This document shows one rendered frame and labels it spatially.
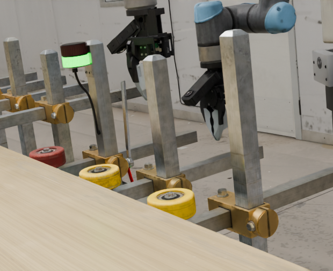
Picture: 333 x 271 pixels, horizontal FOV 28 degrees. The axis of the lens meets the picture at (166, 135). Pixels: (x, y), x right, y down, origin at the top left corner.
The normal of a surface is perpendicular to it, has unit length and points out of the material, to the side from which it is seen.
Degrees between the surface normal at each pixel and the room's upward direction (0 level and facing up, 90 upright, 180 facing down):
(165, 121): 90
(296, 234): 0
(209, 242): 0
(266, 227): 90
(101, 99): 90
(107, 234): 0
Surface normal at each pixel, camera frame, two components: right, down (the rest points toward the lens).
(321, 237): -0.11, -0.97
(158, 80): 0.56, 0.13
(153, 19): -0.58, 0.26
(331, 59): 0.10, 0.22
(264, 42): -0.81, 0.23
